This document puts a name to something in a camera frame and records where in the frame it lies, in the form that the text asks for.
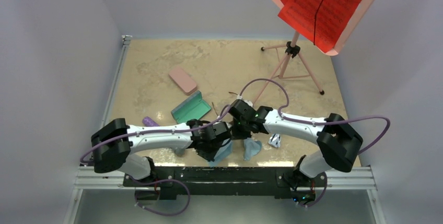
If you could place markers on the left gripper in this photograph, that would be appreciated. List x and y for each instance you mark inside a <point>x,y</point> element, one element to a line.
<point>210,156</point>

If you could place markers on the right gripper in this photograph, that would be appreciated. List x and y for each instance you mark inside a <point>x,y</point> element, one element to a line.
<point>236,134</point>

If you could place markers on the blue cleaning cloth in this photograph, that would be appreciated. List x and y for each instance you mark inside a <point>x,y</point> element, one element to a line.
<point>251,148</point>
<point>222,153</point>

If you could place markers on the brown sunglasses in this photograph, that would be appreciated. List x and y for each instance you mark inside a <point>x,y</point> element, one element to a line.
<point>221,101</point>

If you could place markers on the teal glasses case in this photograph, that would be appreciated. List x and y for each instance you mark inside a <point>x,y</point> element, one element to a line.
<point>192,108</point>

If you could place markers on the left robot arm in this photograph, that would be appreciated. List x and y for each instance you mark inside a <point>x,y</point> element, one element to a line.
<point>115,146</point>

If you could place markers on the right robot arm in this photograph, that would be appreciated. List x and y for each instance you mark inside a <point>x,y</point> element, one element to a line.
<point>337,141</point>

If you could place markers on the crumpled blue cleaning cloth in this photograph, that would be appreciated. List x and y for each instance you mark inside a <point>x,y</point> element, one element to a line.
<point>251,148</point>

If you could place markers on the white folded glasses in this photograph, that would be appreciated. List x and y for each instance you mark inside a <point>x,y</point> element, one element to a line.
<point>275,140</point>

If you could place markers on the pink glasses case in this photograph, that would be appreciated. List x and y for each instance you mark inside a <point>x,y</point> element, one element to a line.
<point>182,79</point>

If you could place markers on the purple microphone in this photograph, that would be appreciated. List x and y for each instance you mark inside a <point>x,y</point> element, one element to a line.
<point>148,122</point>

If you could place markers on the red sheet music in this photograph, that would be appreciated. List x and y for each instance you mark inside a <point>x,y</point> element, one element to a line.
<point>320,21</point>

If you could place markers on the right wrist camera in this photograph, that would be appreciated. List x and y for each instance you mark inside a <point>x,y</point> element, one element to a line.
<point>248,102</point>

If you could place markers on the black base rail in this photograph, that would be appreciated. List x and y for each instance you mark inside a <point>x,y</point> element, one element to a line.
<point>279,182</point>

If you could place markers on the aluminium frame rail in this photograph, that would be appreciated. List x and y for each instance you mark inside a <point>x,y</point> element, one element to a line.
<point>222,68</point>

